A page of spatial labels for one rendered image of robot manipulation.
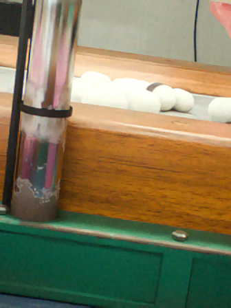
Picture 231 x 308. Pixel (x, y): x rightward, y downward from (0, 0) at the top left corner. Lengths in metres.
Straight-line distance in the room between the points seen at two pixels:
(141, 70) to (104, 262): 0.40
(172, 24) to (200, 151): 2.29
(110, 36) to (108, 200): 2.29
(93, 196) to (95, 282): 0.05
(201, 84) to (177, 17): 1.92
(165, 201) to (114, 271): 0.05
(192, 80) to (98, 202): 0.37
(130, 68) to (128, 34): 1.91
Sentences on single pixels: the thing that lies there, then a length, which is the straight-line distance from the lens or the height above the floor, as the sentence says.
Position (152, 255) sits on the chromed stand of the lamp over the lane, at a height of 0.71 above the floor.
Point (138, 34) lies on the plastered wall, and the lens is 2.65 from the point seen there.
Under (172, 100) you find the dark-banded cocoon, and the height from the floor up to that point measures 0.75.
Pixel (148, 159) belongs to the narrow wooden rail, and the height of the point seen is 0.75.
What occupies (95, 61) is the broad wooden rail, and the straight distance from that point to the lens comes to 0.74.
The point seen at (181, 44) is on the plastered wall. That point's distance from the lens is 2.65.
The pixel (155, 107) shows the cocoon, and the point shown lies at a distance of 0.53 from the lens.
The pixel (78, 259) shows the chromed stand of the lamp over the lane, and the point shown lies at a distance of 0.36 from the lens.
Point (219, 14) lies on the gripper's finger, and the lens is 0.69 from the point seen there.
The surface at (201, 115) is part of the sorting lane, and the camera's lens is 0.59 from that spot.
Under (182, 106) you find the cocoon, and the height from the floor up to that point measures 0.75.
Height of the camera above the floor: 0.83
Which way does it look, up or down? 12 degrees down
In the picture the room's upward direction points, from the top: 8 degrees clockwise
